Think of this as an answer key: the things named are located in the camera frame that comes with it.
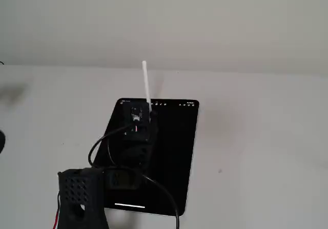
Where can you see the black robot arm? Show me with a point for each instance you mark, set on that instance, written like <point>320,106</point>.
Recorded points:
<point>77,188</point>

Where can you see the black rounded object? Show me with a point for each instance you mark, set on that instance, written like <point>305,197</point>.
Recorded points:
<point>2,142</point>

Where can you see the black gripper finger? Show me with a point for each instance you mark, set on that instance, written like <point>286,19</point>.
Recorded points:
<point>153,117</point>

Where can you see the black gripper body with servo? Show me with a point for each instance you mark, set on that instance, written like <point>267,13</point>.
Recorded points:
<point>136,116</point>

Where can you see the black tablet with silver edge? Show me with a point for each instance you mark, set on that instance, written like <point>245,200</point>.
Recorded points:
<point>174,149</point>

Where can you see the white stylus pencil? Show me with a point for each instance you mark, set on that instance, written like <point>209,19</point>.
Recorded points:
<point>146,83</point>

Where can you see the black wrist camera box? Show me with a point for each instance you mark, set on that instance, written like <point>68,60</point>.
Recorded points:
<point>120,179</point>

